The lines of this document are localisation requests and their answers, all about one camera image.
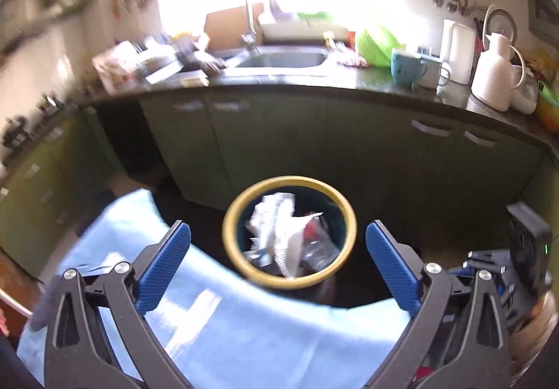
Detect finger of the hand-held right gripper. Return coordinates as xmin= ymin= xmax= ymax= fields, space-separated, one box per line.
xmin=467 ymin=250 xmax=509 ymax=271

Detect white electric kettle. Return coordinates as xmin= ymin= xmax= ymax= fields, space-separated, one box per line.
xmin=439 ymin=19 xmax=477 ymax=86

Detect white tissue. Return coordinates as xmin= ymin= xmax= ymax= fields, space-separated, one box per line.
xmin=245 ymin=192 xmax=315 ymax=278

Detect white rice cooker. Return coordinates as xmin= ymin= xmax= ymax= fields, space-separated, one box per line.
xmin=511 ymin=63 xmax=540 ymax=115

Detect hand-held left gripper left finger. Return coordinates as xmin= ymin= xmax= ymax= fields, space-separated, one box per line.
xmin=41 ymin=219 xmax=193 ymax=389

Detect brown cardboard box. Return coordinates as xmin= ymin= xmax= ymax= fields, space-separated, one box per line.
xmin=205 ymin=7 xmax=249 ymax=51

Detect light blue cloth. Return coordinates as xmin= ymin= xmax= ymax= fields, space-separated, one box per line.
xmin=17 ymin=188 xmax=420 ymax=389

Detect blue mug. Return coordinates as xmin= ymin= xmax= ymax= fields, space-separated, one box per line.
xmin=390 ymin=49 xmax=429 ymax=89

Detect white thermos jug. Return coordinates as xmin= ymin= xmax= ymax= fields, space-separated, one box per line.
xmin=471 ymin=31 xmax=525 ymax=112

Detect green and orange bowl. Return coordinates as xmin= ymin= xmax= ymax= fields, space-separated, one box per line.
xmin=536 ymin=81 xmax=559 ymax=134

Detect person's right forearm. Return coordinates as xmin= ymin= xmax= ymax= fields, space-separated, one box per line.
xmin=509 ymin=295 xmax=559 ymax=376

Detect blue yellow-rimmed trash bin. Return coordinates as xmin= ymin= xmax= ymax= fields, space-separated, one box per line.
xmin=222 ymin=176 xmax=358 ymax=290

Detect steel kitchen sink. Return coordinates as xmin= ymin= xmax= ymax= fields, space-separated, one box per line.
xmin=233 ymin=46 xmax=328 ymax=69

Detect round white appliance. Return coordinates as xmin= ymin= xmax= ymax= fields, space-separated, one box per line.
xmin=484 ymin=5 xmax=517 ymax=44

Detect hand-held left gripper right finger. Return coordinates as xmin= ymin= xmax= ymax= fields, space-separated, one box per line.
xmin=364 ymin=219 xmax=514 ymax=389

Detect green plastic colander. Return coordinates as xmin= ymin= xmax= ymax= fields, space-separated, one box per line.
xmin=356 ymin=24 xmax=405 ymax=69

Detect green kitchen cabinets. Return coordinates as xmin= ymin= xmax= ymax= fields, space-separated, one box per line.
xmin=0 ymin=83 xmax=555 ymax=241

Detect white enamel mug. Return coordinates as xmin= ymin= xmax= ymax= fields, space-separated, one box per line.
xmin=415 ymin=55 xmax=452 ymax=90

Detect metal faucet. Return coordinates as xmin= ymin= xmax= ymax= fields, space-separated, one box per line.
xmin=242 ymin=0 xmax=260 ymax=51

